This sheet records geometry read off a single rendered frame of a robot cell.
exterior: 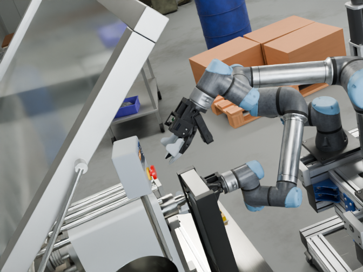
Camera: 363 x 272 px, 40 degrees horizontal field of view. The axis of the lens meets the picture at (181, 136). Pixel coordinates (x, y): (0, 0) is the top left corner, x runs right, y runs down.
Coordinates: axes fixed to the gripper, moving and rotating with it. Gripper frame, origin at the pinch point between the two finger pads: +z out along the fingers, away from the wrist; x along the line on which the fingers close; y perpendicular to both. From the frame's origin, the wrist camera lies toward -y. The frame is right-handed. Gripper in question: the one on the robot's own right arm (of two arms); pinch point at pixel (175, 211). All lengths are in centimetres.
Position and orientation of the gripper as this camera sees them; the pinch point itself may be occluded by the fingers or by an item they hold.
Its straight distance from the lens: 181.6
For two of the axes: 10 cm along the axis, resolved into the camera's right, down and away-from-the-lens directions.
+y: -2.8, -8.4, -4.6
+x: 3.1, 3.7, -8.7
